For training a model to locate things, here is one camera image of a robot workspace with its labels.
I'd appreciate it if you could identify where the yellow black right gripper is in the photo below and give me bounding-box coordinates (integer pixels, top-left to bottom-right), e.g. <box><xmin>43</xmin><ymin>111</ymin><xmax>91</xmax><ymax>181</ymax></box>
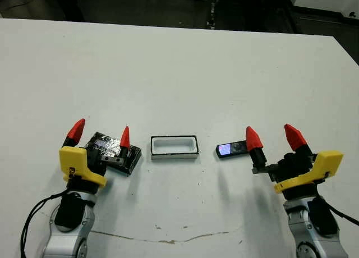
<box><xmin>245</xmin><ymin>123</ymin><xmax>344</xmax><ymax>200</ymax></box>

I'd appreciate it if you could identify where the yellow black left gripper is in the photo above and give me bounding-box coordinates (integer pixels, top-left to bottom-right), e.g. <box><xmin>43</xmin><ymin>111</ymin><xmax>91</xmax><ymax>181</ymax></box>
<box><xmin>59</xmin><ymin>118</ymin><xmax>131</xmax><ymax>197</ymax></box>

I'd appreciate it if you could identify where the black shiny box lid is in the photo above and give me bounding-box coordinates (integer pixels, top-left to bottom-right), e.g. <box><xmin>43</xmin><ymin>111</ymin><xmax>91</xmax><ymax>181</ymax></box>
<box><xmin>80</xmin><ymin>131</ymin><xmax>143</xmax><ymax>177</ymax></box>

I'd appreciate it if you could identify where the small black camera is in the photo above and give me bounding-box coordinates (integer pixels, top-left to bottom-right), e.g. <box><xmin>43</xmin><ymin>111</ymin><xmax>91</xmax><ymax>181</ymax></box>
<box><xmin>216</xmin><ymin>141</ymin><xmax>249</xmax><ymax>160</ymax></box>

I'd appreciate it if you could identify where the white camera box base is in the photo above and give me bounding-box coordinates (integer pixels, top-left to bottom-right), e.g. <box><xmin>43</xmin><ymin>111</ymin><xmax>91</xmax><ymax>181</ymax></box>
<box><xmin>150</xmin><ymin>134</ymin><xmax>202</xmax><ymax>160</ymax></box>

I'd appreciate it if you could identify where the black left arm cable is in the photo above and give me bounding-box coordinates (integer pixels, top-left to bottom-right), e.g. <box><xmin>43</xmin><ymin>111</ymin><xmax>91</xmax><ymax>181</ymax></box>
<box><xmin>21</xmin><ymin>192</ymin><xmax>68</xmax><ymax>258</ymax></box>

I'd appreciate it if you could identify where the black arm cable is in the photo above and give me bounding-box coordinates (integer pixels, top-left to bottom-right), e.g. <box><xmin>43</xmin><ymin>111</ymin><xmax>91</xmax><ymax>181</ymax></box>
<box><xmin>21</xmin><ymin>192</ymin><xmax>68</xmax><ymax>258</ymax></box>
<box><xmin>316</xmin><ymin>196</ymin><xmax>359</xmax><ymax>225</ymax></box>

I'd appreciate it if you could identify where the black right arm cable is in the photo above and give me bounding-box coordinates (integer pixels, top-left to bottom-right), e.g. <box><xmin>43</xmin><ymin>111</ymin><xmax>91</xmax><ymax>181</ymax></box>
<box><xmin>316</xmin><ymin>196</ymin><xmax>359</xmax><ymax>225</ymax></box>

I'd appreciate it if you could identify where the black metal rack post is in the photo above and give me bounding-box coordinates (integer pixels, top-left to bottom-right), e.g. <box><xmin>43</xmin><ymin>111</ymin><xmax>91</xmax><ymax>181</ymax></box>
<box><xmin>206</xmin><ymin>0</ymin><xmax>218</xmax><ymax>30</ymax></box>

